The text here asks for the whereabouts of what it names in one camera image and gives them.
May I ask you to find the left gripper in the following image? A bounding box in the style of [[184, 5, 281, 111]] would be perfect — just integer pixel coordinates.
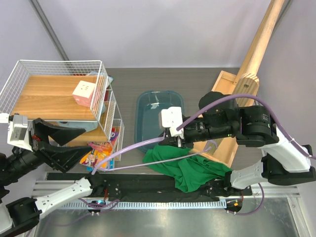
[[0, 117, 95, 184]]

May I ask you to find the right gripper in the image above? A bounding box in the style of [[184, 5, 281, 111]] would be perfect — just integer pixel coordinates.
[[158, 118, 234, 150]]

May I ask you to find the green tank top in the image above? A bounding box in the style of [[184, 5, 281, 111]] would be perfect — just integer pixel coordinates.
[[143, 145, 232, 193]]

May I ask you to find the lilac plastic clothes hanger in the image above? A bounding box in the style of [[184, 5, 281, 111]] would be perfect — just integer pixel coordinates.
[[91, 137, 210, 175]]

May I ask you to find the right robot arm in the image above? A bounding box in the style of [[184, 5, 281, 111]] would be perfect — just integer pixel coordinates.
[[158, 91, 316, 195]]

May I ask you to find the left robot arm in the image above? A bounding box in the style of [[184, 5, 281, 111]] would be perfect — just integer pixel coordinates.
[[0, 114, 105, 237]]

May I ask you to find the teal plastic basin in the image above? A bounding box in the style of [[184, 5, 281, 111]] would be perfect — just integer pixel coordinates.
[[134, 91, 184, 143]]

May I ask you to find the colourful children's book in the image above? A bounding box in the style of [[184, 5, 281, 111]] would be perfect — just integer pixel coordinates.
[[79, 127, 119, 171]]

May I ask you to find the pink white cube socket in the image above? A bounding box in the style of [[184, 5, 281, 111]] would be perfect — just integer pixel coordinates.
[[72, 80, 96, 107]]

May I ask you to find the wooden clothes rack stand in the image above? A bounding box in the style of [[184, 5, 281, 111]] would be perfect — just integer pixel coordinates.
[[192, 0, 284, 167]]

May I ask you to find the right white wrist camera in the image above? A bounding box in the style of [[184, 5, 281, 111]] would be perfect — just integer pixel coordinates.
[[158, 107, 184, 139]]

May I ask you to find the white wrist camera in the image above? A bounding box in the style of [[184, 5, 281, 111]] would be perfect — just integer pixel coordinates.
[[0, 113, 32, 151], [158, 107, 184, 139]]

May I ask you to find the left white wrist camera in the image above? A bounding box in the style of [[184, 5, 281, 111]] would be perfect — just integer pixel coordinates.
[[0, 113, 32, 151]]

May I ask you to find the white wire shelf rack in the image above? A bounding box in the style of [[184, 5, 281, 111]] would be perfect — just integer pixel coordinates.
[[0, 60, 124, 153]]

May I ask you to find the white slotted cable duct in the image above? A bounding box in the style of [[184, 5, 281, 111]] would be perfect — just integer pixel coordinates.
[[60, 199, 227, 210]]

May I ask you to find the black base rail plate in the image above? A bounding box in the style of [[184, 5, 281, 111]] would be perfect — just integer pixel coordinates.
[[46, 172, 252, 202]]

